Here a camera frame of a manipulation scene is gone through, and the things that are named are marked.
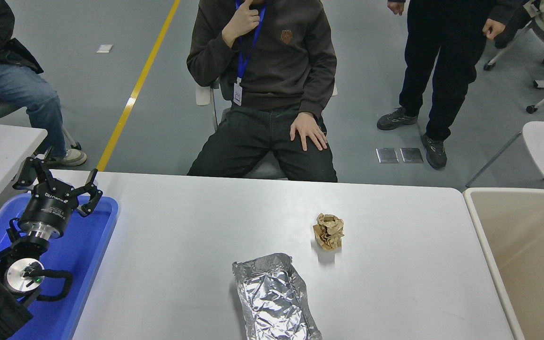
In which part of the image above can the foil tray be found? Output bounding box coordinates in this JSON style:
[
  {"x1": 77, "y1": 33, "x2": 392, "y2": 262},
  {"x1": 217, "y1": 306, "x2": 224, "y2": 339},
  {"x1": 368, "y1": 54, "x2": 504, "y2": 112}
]
[{"x1": 232, "y1": 253, "x2": 323, "y2": 340}]

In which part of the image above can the blue plastic tray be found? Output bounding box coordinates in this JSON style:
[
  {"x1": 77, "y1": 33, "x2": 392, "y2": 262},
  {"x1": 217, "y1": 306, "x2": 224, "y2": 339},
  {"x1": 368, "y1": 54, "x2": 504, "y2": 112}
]
[{"x1": 0, "y1": 193, "x2": 119, "y2": 340}]

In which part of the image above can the tan paper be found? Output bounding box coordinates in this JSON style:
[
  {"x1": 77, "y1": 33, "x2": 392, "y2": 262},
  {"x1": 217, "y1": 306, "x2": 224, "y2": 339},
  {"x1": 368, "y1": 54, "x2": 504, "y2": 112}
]
[{"x1": 313, "y1": 213, "x2": 345, "y2": 251}]

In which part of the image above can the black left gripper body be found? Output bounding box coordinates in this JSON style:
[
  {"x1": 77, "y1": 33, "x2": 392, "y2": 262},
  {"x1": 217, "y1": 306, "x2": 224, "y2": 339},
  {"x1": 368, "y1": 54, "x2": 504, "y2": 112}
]
[{"x1": 18, "y1": 185, "x2": 80, "y2": 235}]

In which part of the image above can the lanyard person's right hand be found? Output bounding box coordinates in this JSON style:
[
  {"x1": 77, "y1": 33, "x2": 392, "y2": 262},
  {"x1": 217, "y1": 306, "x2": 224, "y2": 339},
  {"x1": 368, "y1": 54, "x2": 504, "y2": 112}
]
[{"x1": 222, "y1": 0, "x2": 261, "y2": 48}]

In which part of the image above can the standing person's left hand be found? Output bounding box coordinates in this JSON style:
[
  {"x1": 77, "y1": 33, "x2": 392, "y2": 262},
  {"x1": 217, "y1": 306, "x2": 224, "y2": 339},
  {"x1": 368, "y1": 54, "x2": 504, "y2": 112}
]
[{"x1": 482, "y1": 18, "x2": 506, "y2": 41}]

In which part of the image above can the seated person in jeans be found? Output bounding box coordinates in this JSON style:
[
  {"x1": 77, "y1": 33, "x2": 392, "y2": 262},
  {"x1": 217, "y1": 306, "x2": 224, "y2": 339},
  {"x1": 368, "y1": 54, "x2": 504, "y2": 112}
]
[{"x1": 0, "y1": 0, "x2": 88, "y2": 167}]

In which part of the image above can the standing person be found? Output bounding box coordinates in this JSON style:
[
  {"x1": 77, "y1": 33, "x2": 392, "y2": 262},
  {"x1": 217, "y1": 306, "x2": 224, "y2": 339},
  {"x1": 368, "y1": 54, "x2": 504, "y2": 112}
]
[{"x1": 377, "y1": 0, "x2": 509, "y2": 170}]

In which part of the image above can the dark jacket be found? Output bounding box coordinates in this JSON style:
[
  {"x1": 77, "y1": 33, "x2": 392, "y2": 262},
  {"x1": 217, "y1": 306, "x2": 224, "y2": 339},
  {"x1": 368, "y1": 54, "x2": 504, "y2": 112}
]
[{"x1": 493, "y1": 0, "x2": 533, "y2": 49}]

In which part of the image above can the blue lanyard with badge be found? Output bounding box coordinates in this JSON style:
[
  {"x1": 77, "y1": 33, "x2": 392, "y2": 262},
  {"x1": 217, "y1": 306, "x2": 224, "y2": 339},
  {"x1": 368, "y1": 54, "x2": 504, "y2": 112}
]
[{"x1": 233, "y1": 0, "x2": 267, "y2": 107}]

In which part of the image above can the seated person with lanyard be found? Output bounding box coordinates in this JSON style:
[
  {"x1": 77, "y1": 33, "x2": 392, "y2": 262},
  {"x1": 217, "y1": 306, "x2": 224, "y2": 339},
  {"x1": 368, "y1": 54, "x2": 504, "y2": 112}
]
[{"x1": 187, "y1": 0, "x2": 338, "y2": 183}]

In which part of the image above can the large pale bin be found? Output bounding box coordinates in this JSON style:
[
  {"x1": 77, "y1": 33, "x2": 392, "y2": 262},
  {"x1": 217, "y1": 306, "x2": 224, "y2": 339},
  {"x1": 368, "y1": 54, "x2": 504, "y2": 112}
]
[{"x1": 462, "y1": 187, "x2": 544, "y2": 340}]

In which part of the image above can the lanyard person's left hand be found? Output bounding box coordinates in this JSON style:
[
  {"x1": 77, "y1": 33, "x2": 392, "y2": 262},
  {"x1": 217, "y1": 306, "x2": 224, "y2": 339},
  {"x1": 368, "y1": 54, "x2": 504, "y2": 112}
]
[{"x1": 290, "y1": 112, "x2": 328, "y2": 152}]

